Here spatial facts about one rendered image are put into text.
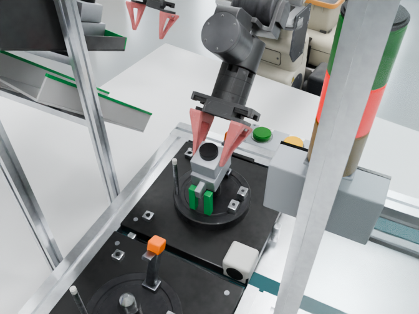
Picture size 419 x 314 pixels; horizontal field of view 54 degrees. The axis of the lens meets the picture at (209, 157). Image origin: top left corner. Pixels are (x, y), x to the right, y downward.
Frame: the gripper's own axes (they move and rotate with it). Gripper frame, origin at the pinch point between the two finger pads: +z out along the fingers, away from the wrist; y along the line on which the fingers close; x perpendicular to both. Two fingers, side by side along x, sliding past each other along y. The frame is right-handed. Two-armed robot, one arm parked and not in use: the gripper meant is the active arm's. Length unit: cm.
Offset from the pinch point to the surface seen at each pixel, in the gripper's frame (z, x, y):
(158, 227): 14.6, 2.0, -5.5
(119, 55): -33, 195, -156
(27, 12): -11.2, -20.5, -22.9
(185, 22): -80, 244, -139
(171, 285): 20.2, -4.0, 2.1
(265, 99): -17, 52, -7
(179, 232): 14.1, 2.6, -1.7
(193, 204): 8.8, 3.2, -1.1
